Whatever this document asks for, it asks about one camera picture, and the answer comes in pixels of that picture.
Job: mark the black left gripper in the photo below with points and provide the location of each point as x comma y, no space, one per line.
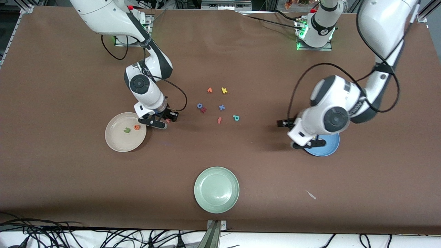
288,123

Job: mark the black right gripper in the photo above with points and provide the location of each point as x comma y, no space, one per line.
170,114

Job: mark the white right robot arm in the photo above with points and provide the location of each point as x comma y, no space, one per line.
103,17

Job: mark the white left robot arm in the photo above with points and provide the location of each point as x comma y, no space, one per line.
334,117

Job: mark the blue round plate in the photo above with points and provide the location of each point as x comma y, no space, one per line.
329,146

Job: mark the beige round plate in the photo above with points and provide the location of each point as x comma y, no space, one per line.
120,141

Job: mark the small white paper scrap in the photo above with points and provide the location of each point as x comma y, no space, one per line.
311,195

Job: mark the brown paper table cover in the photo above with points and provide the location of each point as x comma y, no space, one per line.
220,62

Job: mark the green round plate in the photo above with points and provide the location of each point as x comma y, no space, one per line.
216,190

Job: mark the small orange brown object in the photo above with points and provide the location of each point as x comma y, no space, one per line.
289,3

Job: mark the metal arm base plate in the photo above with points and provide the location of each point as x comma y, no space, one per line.
131,44
315,49

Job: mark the aluminium frame beam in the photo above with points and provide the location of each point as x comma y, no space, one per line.
225,5

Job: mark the metal mounting bracket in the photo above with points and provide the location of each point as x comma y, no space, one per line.
214,237

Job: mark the aluminium table edge rail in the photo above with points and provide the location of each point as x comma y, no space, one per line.
423,16
27,9

